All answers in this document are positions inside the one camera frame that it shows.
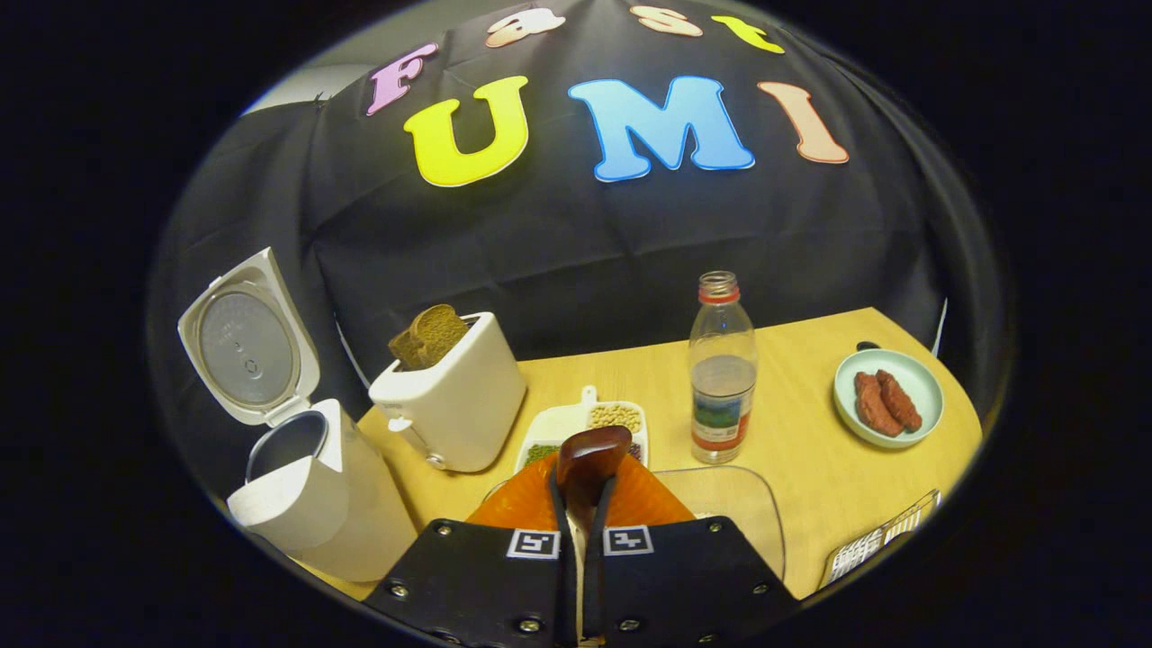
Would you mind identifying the brown wooden spoon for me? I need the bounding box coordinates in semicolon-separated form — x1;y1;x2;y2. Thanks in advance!
556;426;634;644

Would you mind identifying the white divided bean dish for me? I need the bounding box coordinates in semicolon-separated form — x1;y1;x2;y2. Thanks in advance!
515;385;649;473

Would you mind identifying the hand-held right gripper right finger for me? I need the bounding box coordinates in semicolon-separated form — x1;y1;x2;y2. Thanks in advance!
583;450;802;644

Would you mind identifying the clear chopstick holder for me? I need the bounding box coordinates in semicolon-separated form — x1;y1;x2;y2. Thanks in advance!
821;490;941;590

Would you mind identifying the pale green plate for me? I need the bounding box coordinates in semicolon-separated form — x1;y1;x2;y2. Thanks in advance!
832;348;944;449

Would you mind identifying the clear container of rice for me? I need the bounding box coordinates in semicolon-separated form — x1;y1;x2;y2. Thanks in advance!
486;465;786;581

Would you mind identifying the clear plastic water bottle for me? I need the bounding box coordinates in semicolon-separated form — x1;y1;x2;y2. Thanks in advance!
688;270;759;464

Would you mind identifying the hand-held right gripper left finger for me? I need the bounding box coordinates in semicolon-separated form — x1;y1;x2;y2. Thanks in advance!
364;450;577;644

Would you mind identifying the red sausage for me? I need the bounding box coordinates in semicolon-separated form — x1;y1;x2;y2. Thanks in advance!
853;372;904;438
877;369;923;433

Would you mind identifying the white toaster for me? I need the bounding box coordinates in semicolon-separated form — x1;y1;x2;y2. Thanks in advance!
369;311;527;473

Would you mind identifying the white rice cooker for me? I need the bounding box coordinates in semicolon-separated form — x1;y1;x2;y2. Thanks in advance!
177;247;419;583

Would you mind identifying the brown toast slice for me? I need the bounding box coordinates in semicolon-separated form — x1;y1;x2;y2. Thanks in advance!
389;324;428;370
412;304;469;365

